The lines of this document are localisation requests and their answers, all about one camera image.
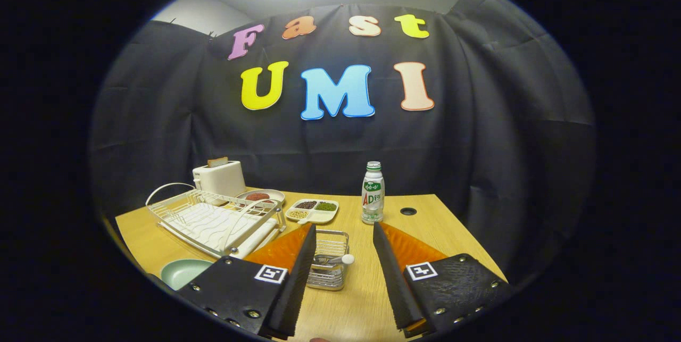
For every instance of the white toaster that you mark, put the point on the white toaster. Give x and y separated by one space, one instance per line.
223 180

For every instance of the brown meat steak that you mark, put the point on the brown meat steak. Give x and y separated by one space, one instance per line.
264 203
258 196

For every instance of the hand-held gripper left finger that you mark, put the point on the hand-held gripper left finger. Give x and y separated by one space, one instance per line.
295 294

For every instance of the white drink bottle green label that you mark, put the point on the white drink bottle green label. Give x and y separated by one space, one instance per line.
372 203

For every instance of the white drip tray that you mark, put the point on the white drip tray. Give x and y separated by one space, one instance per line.
255 243

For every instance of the round beige plate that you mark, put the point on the round beige plate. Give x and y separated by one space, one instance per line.
274 194

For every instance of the green beans pile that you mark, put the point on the green beans pile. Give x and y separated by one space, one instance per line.
326 206

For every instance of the white divided tray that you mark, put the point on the white divided tray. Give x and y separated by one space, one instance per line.
324 217

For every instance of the bread slice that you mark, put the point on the bread slice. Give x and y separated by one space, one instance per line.
218 162

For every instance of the yellow beans pile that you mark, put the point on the yellow beans pile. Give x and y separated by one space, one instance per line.
298 214

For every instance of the pale green plate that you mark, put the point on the pale green plate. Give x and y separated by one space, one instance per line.
183 273

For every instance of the black backdrop cloth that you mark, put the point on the black backdrop cloth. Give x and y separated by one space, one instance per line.
479 145

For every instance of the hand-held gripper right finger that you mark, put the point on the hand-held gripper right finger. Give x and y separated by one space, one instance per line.
396 289

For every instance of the dark red beans pile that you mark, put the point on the dark red beans pile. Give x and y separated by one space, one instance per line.
306 205

